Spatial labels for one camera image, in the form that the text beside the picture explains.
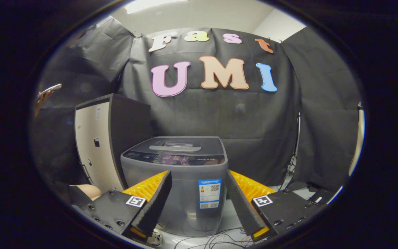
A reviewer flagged grey washing machine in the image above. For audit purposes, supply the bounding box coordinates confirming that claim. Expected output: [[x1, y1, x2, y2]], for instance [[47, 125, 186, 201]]
[[121, 136, 229, 237]]

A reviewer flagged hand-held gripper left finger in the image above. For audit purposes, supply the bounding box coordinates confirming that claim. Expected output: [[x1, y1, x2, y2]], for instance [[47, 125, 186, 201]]
[[72, 170, 172, 242]]

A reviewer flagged dark cabinet with cream door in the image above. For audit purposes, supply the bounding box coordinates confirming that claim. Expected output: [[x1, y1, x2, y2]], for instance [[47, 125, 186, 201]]
[[74, 93, 153, 192]]

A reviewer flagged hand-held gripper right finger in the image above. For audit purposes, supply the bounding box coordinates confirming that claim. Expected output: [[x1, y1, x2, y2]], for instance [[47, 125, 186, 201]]
[[227, 169, 321, 242]]

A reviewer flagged white pole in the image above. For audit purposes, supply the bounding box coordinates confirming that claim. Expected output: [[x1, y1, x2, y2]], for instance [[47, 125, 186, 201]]
[[348, 102, 366, 177]]

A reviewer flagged dark washing machine lid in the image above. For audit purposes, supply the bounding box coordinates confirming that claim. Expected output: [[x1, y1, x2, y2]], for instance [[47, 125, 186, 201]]
[[130, 136, 224, 156]]

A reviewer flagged black box with white label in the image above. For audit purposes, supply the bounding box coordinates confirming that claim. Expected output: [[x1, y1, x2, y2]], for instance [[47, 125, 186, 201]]
[[304, 188, 338, 207]]

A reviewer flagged black backdrop cloth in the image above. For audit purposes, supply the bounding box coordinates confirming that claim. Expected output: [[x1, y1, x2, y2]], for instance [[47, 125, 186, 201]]
[[30, 16, 363, 194]]

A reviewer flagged tangle of floor cables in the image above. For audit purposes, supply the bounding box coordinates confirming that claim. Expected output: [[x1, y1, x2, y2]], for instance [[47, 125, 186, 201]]
[[173, 227, 255, 249]]

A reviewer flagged silver phone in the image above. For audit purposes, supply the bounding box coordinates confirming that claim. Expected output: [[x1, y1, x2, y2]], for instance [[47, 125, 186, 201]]
[[38, 83, 63, 99]]

